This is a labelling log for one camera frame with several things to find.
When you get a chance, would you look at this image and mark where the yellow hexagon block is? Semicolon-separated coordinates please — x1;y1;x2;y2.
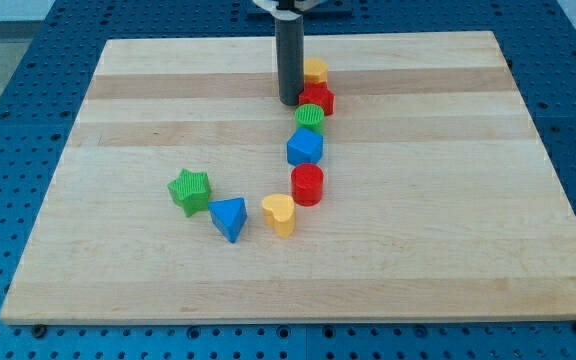
304;57;328;84

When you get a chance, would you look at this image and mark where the red star block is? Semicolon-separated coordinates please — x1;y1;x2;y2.
298;82;335;116

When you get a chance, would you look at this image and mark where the green star block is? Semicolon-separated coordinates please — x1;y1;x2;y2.
167;168;212;217

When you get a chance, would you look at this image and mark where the red cylinder block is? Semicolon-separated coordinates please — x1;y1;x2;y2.
291;163;324;206

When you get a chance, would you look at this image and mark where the yellow heart block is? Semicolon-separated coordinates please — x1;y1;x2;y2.
262;194;296;238

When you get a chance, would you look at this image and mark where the blue cube block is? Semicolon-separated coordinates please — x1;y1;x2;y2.
286;127;324;166

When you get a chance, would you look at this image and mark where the green cylinder block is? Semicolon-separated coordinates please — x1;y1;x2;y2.
295;104;325;134

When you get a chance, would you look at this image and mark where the blue triangle block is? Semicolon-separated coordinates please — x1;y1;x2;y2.
208;197;247;243

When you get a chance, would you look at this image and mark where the wooden board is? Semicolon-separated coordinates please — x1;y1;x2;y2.
0;31;576;325

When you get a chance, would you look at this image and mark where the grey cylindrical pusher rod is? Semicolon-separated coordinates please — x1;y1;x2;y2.
274;10;304;106

